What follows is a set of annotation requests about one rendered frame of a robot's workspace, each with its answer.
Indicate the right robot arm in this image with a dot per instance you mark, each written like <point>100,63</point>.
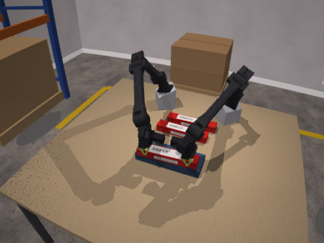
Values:
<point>137,66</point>

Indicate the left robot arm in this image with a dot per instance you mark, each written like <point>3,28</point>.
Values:
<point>237,83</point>

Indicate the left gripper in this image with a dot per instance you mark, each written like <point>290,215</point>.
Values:
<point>189,155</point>

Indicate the white box with red edges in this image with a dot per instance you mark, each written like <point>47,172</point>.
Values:
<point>187,120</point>

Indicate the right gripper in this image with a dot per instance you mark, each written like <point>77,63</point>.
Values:
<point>143,147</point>

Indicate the white box with red trim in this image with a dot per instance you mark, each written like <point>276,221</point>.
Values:
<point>177,130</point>

